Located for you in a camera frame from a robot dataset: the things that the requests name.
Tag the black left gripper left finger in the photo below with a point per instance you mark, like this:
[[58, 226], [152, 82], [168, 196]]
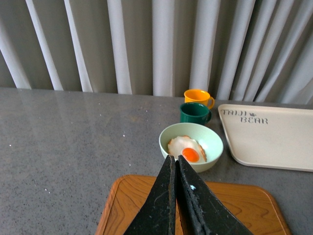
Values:
[[157, 216]]

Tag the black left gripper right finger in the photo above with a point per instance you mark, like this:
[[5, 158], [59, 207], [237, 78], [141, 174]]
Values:
[[200, 211]]

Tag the wooden cutting board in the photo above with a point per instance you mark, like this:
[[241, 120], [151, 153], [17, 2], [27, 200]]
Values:
[[252, 205]]

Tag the fake fried egg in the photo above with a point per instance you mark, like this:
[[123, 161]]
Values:
[[189, 148]]

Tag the light green bowl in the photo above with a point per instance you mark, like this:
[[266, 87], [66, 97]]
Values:
[[207, 138]]

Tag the dark green mug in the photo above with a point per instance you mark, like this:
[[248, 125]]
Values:
[[193, 112]]

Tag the cream bear serving tray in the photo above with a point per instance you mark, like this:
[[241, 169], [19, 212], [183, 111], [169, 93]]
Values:
[[271, 137]]

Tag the yellow mug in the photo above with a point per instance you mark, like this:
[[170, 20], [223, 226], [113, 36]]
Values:
[[199, 96]]

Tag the white pleated curtain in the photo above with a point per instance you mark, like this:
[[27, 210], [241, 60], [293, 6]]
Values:
[[244, 50]]

